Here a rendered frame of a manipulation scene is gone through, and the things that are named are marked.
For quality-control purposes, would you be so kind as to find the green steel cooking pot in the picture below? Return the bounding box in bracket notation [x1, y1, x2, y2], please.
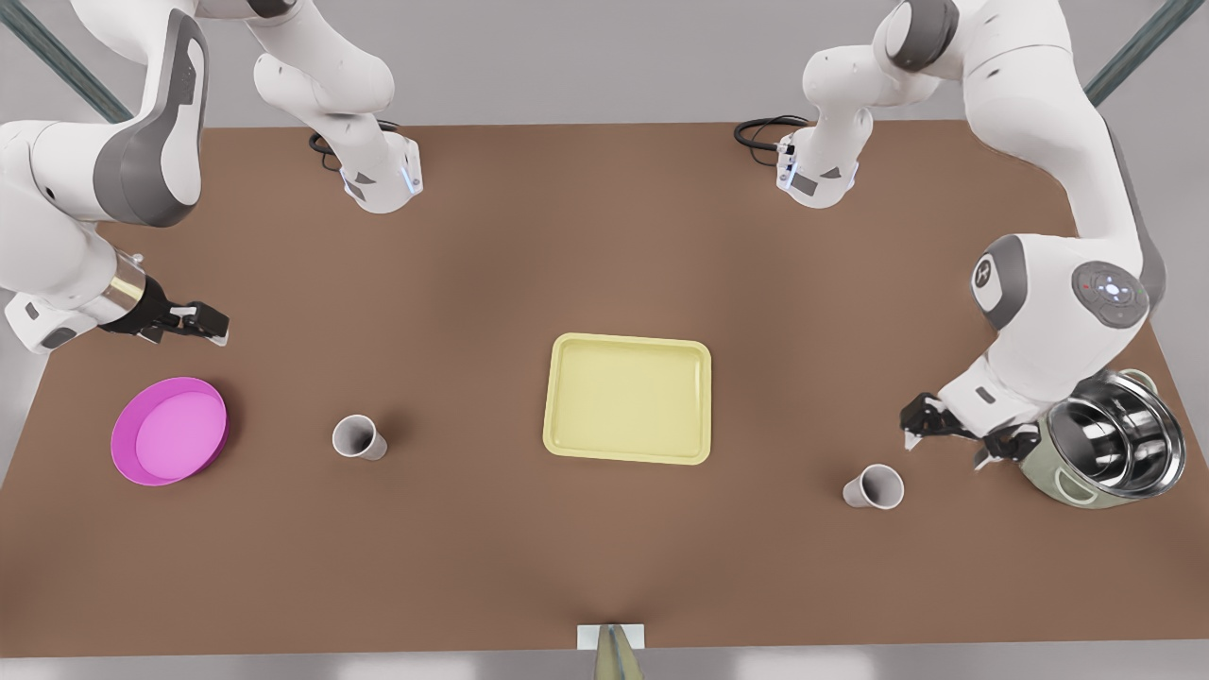
[1018, 368, 1187, 509]

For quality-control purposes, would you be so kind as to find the black cable loop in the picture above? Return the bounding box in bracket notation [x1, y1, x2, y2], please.
[734, 115, 815, 172]
[309, 120, 401, 174]

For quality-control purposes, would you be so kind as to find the pink round plate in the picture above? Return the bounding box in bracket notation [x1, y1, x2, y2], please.
[111, 377, 230, 487]

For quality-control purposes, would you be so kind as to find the white IKEA cup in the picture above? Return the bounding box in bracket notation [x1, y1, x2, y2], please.
[842, 463, 906, 511]
[332, 414, 389, 462]

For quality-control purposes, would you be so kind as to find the yellow rectangular tray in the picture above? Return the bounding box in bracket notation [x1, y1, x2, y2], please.
[542, 332, 712, 467]

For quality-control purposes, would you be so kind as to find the silver frame post with foot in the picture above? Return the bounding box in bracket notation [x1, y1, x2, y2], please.
[577, 622, 648, 680]

